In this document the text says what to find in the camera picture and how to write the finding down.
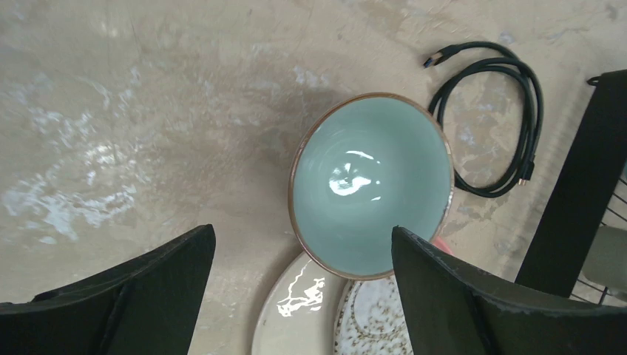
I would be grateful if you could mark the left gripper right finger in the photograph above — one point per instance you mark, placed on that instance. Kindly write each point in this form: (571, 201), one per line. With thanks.
(453, 307)

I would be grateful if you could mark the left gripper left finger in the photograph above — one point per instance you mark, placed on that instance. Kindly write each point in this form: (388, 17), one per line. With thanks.
(147, 305)

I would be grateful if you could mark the grey speckled plate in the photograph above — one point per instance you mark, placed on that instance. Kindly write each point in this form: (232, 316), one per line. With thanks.
(370, 320)

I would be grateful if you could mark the mint green bowl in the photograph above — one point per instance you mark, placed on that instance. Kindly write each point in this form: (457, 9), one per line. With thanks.
(373, 162)

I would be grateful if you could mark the pink and cream plate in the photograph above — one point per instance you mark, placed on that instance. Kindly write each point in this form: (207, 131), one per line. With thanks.
(299, 314)

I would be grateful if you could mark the black wire dish rack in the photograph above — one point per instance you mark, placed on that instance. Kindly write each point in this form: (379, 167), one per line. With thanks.
(585, 186)

